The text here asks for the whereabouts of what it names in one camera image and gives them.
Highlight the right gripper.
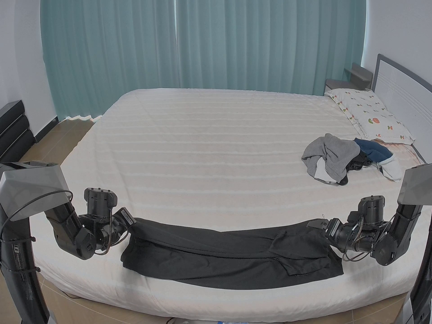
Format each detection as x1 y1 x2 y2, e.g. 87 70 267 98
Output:
306 218 345 247

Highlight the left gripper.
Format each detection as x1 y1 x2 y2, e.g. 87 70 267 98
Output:
116 207 136 232

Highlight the black T-shirt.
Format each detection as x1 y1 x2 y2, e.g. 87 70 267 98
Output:
121 216 344 289

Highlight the pile of clothes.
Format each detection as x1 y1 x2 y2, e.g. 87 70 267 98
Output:
301 133 402 185

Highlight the bed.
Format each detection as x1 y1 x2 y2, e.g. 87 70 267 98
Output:
30 53 432 320

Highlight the white printed pillow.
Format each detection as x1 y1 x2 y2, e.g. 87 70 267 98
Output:
325 88 415 144

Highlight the black chest of drawers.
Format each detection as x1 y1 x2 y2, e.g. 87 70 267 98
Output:
0 101 37 162

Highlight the grey bedside table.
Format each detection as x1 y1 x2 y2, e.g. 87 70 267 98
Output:
325 63 373 92

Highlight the blue-green curtain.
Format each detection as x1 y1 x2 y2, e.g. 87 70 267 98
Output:
175 0 368 95
40 0 179 121

